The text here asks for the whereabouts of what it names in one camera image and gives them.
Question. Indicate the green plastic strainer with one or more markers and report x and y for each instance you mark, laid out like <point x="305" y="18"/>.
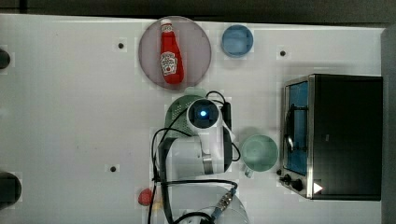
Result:
<point x="176" y="117"/>

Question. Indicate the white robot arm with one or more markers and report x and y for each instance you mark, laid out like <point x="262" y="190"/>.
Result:
<point x="188" y="166"/>

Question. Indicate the red ketchup bottle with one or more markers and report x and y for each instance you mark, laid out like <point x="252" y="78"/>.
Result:
<point x="170" y="57"/>

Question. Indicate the grey round plate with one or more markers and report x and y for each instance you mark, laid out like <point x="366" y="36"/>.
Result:
<point x="195" y="50"/>

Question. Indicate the green plastic mug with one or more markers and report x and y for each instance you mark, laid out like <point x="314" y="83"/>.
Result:
<point x="259" y="154"/>

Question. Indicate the blue plastic bowl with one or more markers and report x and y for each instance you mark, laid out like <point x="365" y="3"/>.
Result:
<point x="237" y="41"/>

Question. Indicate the red toy fruit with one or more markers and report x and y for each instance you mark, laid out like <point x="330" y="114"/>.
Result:
<point x="144" y="197"/>

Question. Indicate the black toaster oven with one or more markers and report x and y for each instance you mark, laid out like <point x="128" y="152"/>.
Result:
<point x="331" y="137"/>

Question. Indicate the black clamp upper left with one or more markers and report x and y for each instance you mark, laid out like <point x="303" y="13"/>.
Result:
<point x="4" y="59"/>

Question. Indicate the black clamp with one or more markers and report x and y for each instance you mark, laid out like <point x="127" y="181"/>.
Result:
<point x="4" y="59"/>
<point x="10" y="190"/>

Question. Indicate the black clamp lower left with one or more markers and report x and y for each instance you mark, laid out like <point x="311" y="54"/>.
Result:
<point x="10" y="190"/>

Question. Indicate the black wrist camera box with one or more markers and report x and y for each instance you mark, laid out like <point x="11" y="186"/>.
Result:
<point x="225" y="108"/>

